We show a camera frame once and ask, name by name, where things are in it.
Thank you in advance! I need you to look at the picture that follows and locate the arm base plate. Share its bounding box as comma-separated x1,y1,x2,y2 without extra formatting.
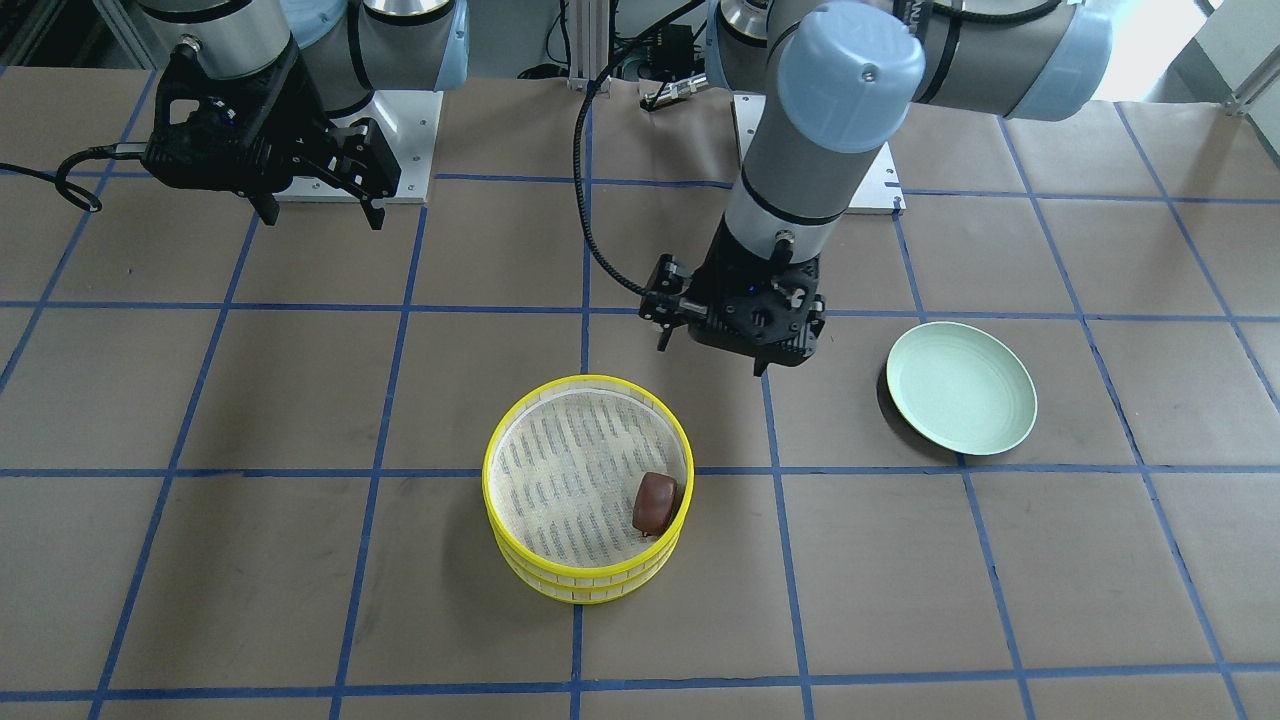
731,94,906,215
273,90,444,205

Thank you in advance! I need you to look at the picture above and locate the brown bun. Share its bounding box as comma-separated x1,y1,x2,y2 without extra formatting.
632,471,681,537

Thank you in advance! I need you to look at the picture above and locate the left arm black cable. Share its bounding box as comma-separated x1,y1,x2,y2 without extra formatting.
572,0,710,299

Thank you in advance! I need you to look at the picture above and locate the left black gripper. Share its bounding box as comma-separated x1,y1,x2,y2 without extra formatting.
637,225,826,378

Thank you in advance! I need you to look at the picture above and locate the aluminium frame post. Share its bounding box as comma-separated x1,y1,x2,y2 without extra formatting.
562,0,614,94

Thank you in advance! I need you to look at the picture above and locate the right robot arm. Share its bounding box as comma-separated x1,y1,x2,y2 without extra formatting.
140,1,470,231

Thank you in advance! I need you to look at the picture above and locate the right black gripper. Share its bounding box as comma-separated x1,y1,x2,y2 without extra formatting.
140,40,401,231

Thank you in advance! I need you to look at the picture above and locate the pale green plate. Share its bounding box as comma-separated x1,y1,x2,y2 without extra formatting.
884,322,1039,456

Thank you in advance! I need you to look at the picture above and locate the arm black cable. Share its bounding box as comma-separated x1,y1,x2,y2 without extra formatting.
0,145,151,213
572,0,710,299

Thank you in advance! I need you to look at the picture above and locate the yellow steamer layer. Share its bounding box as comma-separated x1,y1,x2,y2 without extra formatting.
483,374,695,578
498,542,675,605

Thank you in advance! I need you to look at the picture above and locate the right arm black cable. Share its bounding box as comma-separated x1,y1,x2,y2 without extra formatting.
0,145,151,213

